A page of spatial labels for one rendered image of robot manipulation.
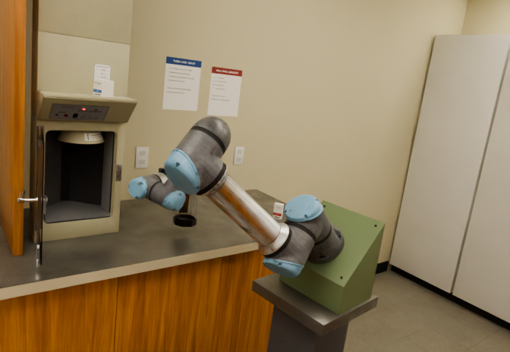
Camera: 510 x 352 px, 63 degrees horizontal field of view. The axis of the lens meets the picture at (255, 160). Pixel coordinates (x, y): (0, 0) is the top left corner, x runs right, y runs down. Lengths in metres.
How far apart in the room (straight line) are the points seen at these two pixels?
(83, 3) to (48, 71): 0.27
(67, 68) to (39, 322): 0.87
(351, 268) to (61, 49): 1.24
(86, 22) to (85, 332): 1.11
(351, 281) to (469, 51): 2.74
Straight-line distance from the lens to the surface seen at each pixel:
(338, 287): 1.40
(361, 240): 1.46
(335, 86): 3.06
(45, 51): 1.64
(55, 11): 1.65
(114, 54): 1.70
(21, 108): 1.55
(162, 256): 1.66
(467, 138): 3.75
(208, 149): 1.09
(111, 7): 1.71
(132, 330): 1.77
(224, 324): 2.01
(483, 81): 3.73
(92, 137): 1.73
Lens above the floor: 1.65
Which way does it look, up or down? 11 degrees down
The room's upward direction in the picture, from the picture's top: 7 degrees clockwise
